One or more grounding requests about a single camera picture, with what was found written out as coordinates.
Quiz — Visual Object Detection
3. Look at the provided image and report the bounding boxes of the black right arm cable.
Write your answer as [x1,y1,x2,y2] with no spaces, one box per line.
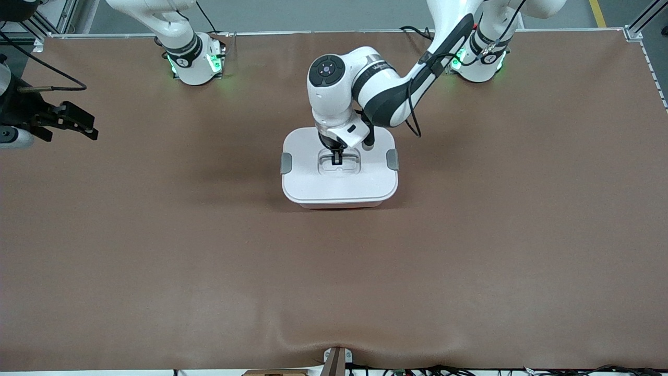
[0,32,88,93]

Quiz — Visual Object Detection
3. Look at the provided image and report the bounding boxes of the aluminium frame profile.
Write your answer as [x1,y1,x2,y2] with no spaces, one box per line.
[624,0,668,43]
[0,0,79,53]

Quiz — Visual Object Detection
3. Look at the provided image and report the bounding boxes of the black right base cable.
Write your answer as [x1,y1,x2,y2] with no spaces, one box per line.
[195,0,224,35]

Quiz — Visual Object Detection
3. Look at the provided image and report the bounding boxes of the white box lid grey clasps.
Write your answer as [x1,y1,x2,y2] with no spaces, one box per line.
[280,125,400,205]

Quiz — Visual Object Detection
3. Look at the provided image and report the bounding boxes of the pink plastic box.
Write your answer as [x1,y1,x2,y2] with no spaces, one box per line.
[299,201,385,210]

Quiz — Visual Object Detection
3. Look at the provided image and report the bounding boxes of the black left base cables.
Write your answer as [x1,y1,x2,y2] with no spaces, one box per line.
[399,25,436,42]

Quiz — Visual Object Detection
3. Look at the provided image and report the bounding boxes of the brown table mat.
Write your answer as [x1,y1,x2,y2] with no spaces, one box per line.
[0,30,668,372]

